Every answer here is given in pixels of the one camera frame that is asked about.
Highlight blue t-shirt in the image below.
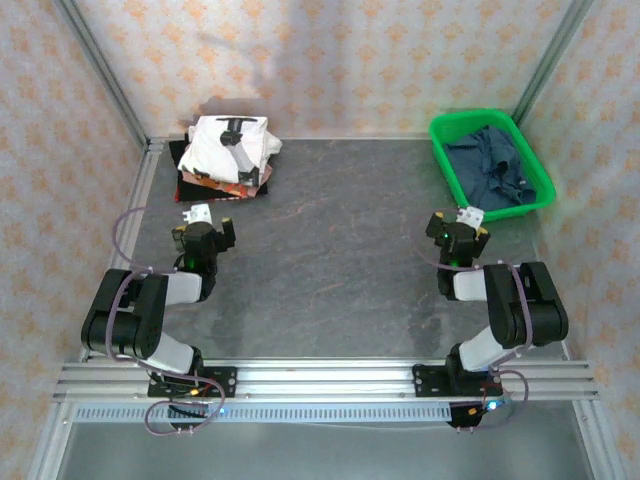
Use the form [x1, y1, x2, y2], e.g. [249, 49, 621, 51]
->
[444, 124, 540, 210]

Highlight aluminium lower frame beam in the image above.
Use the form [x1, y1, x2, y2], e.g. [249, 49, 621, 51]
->
[572, 399, 626, 480]
[27, 402, 76, 480]

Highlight aluminium frame post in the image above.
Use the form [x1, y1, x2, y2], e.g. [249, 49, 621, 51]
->
[512, 0, 596, 126]
[52, 0, 151, 146]

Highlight orange patterned folded t-shirt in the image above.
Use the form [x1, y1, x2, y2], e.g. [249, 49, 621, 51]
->
[179, 164, 275, 199]

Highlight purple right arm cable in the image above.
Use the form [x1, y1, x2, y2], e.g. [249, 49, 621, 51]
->
[412, 207, 531, 432]

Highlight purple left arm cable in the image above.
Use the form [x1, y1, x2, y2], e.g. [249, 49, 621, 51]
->
[107, 206, 227, 437]

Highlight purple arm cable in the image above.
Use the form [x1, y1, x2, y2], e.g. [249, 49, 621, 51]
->
[412, 207, 531, 432]
[107, 206, 227, 437]

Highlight green plastic basket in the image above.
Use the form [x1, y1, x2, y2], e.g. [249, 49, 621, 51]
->
[428, 108, 558, 225]

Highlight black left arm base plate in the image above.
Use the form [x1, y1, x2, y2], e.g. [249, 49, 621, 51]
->
[147, 366, 238, 400]

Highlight slotted grey cable duct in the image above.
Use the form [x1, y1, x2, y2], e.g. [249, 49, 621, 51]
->
[74, 402, 454, 424]

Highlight white folded t-shirt, black print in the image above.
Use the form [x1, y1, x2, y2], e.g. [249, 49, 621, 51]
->
[177, 114, 284, 185]

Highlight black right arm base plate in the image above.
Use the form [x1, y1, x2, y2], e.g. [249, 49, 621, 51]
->
[412, 363, 504, 400]

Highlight aluminium table side rail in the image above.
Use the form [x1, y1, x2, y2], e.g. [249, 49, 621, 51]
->
[79, 139, 164, 361]

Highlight wide aluminium mounting rail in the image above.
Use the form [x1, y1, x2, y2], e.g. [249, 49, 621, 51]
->
[52, 357, 601, 404]

